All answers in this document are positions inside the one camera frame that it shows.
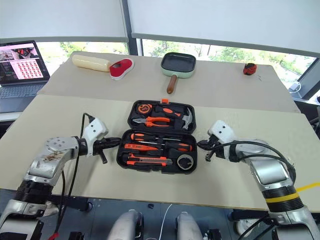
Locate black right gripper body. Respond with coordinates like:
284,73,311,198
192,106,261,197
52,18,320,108
208,140,225,158

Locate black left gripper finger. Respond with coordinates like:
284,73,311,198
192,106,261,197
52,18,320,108
109,137,123,148
98,148,109,165

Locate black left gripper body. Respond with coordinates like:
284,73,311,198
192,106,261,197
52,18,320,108
92,137,113,157

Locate orange black handled screwdriver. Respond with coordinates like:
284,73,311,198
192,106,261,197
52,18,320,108
129,132,176,142
136,140,194,152

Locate orange black utility knife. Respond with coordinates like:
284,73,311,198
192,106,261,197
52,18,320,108
126,154,174,167

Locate black tool case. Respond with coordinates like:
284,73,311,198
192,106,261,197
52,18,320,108
116,98,198,175

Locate orange black tape measure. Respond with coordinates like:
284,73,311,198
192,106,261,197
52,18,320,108
136,103,154,115

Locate orange black claw hammer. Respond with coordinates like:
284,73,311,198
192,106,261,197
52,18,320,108
154,105,195,131

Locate silver rounded robot leg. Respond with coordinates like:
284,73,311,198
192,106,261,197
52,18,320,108
108,209,145,240
174,211,204,240

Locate red white shoe-shaped object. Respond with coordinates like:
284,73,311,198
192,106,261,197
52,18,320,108
109,57,135,81

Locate cream cylindrical bottle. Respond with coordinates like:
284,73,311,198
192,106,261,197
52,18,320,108
71,54,113,73

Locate small red black object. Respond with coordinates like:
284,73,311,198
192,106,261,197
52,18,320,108
243,62,258,76

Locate green square frying pan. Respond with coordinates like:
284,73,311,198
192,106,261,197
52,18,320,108
160,52,197,95

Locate dark monitor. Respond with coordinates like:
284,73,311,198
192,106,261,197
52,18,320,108
294,58,320,101

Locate open laptop computer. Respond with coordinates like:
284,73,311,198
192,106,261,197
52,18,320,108
0,39,52,113

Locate white roller blind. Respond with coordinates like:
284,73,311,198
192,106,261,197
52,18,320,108
0,0,130,43
127,0,320,60

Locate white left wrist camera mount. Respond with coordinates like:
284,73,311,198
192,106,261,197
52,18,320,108
81,118,110,149

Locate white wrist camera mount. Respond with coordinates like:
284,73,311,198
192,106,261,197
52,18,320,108
207,119,236,145
81,118,110,149

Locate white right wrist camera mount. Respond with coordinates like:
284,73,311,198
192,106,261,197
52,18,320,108
207,119,236,145

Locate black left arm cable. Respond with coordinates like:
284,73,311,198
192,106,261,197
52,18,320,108
47,112,95,240

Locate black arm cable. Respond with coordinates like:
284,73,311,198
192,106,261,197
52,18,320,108
47,112,95,240
207,139,297,183

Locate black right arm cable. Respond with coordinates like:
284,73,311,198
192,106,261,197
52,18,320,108
207,139,297,183

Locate orange handled pliers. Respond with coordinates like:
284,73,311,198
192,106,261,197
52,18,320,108
132,115,172,128

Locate thin white cable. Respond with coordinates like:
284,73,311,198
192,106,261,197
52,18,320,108
159,203,174,240

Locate grey window frame post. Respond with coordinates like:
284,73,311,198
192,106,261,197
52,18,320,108
121,0,143,56

